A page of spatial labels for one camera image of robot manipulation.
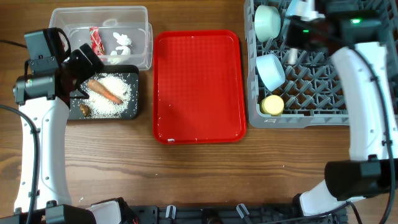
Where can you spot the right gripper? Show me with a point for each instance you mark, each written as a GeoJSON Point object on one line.
{"type": "Point", "coordinates": [295, 25]}

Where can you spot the brown food scrap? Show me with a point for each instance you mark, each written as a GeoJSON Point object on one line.
{"type": "Point", "coordinates": [85, 110]}

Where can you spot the black plastic tray bin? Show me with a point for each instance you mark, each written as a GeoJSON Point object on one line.
{"type": "Point", "coordinates": [107, 69]}

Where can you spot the light blue bowl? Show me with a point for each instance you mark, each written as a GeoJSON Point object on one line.
{"type": "Point", "coordinates": [270, 71]}

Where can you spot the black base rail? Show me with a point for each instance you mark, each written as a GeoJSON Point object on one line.
{"type": "Point", "coordinates": [268, 213]}

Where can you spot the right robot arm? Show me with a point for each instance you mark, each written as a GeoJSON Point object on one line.
{"type": "Point", "coordinates": [355, 43]}

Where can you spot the white plastic spoon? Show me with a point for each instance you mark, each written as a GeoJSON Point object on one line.
{"type": "Point", "coordinates": [292, 59]}

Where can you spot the white rice pile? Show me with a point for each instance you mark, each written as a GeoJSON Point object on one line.
{"type": "Point", "coordinates": [123, 85]}

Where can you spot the orange carrot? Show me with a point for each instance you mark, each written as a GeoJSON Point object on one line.
{"type": "Point", "coordinates": [98, 88]}

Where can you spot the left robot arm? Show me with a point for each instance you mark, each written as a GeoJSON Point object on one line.
{"type": "Point", "coordinates": [42, 94]}

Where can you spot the grey dishwasher rack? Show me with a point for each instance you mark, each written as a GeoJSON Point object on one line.
{"type": "Point", "coordinates": [312, 92]}

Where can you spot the clear plastic bin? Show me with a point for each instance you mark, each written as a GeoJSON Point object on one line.
{"type": "Point", "coordinates": [130, 20]}

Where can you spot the green bowl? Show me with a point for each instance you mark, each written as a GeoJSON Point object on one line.
{"type": "Point", "coordinates": [267, 23]}

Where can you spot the red serving tray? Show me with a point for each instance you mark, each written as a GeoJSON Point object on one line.
{"type": "Point", "coordinates": [198, 87]}

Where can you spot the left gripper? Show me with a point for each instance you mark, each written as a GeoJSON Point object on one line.
{"type": "Point", "coordinates": [87, 69]}

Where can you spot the white tissue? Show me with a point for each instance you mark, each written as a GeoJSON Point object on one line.
{"type": "Point", "coordinates": [122, 52]}

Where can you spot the light blue plate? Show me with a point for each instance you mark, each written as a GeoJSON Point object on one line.
{"type": "Point", "coordinates": [294, 8]}

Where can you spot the red snack wrapper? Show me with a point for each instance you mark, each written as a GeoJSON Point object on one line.
{"type": "Point", "coordinates": [96, 42]}

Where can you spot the yellow plastic cup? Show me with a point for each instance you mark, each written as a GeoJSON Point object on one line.
{"type": "Point", "coordinates": [273, 105]}

